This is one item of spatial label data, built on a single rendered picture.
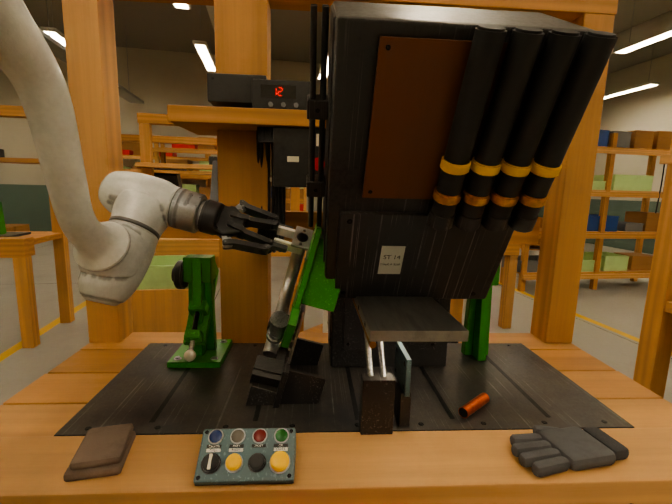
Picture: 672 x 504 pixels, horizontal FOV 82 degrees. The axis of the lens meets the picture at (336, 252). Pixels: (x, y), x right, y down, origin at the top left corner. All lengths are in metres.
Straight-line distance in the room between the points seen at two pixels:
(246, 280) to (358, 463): 0.64
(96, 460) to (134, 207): 0.45
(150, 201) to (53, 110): 0.27
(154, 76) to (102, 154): 10.23
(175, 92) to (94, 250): 10.54
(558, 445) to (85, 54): 1.39
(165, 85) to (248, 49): 10.19
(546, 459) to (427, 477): 0.20
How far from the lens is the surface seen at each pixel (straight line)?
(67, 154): 0.73
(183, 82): 11.30
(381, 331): 0.63
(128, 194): 0.91
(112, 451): 0.77
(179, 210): 0.88
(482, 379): 1.05
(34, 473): 0.84
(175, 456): 0.78
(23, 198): 12.33
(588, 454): 0.84
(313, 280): 0.78
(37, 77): 0.69
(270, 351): 0.86
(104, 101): 1.28
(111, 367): 1.19
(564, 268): 1.39
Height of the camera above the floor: 1.35
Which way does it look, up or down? 9 degrees down
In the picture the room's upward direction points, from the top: 2 degrees clockwise
